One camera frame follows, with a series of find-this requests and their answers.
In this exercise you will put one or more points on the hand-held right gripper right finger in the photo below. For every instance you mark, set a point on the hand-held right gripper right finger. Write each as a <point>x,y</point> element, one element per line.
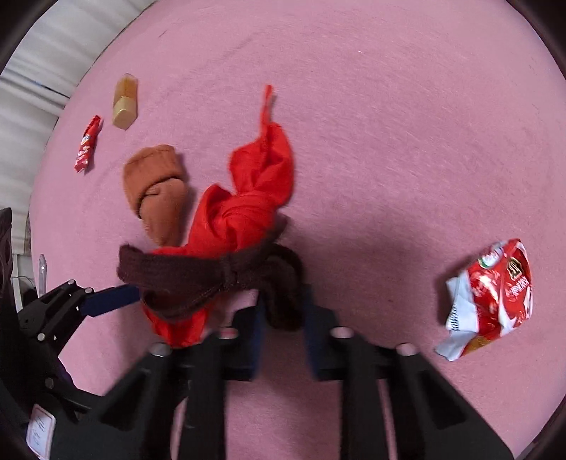
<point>313,349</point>

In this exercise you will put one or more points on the orange-brown sock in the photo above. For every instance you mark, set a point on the orange-brown sock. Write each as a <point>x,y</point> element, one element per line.
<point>154,185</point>

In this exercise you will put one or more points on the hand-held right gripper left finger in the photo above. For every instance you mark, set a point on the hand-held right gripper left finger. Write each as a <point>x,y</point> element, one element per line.
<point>255,349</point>

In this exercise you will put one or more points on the crumpled red and white wrapper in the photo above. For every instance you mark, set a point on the crumpled red and white wrapper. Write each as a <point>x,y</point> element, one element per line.
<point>495,292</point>

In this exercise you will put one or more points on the dark brown knitted sock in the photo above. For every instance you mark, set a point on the dark brown knitted sock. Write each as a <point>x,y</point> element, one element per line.
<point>177,270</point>

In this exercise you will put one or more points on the bright red cloth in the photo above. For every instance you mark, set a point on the bright red cloth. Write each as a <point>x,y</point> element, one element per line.
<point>247,190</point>

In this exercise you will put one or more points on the small red snack packet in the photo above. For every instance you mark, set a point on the small red snack packet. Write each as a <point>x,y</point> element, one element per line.
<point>87,146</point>

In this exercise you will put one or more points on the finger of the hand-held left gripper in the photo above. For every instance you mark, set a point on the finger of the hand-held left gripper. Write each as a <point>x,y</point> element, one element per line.
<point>75,396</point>
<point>110,300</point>

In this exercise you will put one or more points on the amber bottle with gold cap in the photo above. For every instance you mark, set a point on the amber bottle with gold cap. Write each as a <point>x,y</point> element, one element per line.
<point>124,104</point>

